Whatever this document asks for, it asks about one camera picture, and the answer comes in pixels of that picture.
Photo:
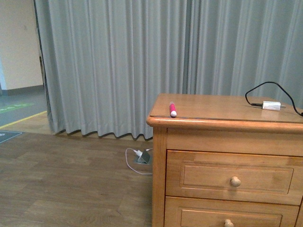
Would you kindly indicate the pink marker with white cap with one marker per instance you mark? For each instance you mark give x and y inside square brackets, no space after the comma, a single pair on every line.
[172,109]

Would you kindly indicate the wooden drawer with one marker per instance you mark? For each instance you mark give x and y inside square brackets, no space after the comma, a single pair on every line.
[207,175]
[187,212]

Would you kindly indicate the white charger plug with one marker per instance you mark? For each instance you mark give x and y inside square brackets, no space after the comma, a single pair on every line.
[138,153]

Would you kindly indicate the metal floor socket box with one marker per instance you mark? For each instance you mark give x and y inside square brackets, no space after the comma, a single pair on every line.
[144,159]

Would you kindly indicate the grey pleated curtain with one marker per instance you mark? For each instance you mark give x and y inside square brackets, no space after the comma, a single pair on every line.
[106,61]

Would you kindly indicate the wooden nightstand cabinet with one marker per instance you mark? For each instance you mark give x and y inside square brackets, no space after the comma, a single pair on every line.
[220,124]

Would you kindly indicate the upper round wooden knob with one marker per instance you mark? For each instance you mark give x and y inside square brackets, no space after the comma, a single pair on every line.
[235,181]

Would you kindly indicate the round wooden knob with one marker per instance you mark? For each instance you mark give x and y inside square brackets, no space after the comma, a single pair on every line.
[228,223]
[235,181]

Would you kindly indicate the white power adapter on nightstand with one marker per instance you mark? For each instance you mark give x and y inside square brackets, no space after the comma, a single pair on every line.
[272,105]

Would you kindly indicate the lower round wooden knob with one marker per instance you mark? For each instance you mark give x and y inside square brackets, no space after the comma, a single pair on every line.
[228,223]

